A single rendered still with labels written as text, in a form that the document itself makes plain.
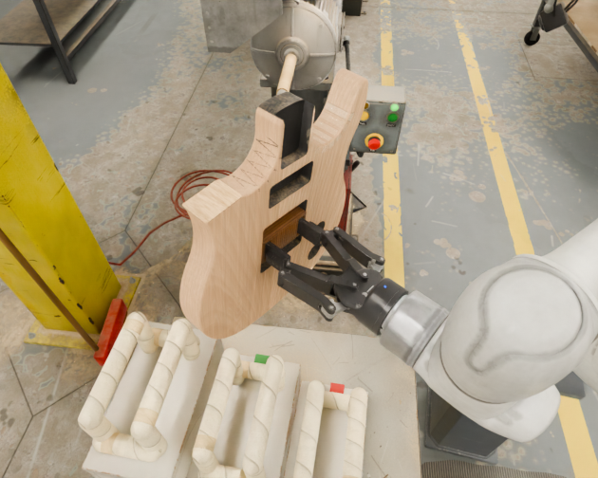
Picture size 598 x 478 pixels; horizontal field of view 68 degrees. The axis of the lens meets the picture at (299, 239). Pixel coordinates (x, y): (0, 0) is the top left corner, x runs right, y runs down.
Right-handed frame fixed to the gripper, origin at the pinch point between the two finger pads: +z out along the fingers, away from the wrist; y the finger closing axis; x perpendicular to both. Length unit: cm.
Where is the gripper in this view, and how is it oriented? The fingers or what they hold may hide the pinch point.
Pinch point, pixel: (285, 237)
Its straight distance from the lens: 68.6
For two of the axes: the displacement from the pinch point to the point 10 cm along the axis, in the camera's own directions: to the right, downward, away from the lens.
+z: -7.5, -5.2, 4.0
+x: 1.0, -6.9, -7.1
